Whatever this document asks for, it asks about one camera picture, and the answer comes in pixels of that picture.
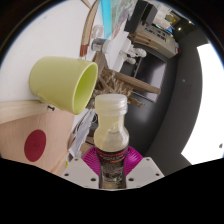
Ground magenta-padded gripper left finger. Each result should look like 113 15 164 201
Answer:
61 146 102 190

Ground flat round red coaster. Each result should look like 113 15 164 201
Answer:
23 129 48 163

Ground pale wooden sticks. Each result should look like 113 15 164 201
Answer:
79 0 101 58

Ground clear bottle with dark label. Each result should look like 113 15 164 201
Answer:
93 93 130 190

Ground white plaster bust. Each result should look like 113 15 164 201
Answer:
128 46 148 58
123 55 138 66

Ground yellow-green mug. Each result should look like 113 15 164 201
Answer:
28 55 99 116

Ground long white ceiling light panel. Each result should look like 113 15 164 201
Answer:
180 43 224 166

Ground pile of newspapers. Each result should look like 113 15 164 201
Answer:
68 108 98 158

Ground black flat box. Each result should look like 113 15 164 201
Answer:
143 3 158 26
124 0 149 34

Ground white shelf cabinet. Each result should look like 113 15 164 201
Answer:
133 19 179 59

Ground tan wooden drawing board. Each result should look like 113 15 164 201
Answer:
0 99 79 176

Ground dark wall screen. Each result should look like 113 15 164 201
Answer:
133 54 168 103

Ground small paint jar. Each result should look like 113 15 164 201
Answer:
90 38 108 53

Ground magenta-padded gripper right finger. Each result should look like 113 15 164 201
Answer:
123 146 165 190

